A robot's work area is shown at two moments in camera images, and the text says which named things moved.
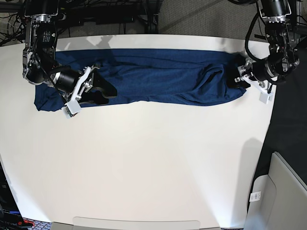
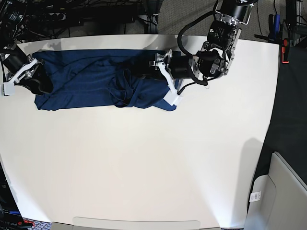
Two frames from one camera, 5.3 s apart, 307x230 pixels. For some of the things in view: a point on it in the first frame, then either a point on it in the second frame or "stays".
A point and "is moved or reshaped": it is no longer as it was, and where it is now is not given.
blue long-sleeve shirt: x=148 y=76 is moved or reshaped
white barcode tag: x=255 y=196 stays
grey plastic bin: x=277 y=201 stays
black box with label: x=11 y=217 stays
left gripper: x=73 y=85 -> x=19 y=66
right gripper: x=264 y=70 -> x=175 y=66
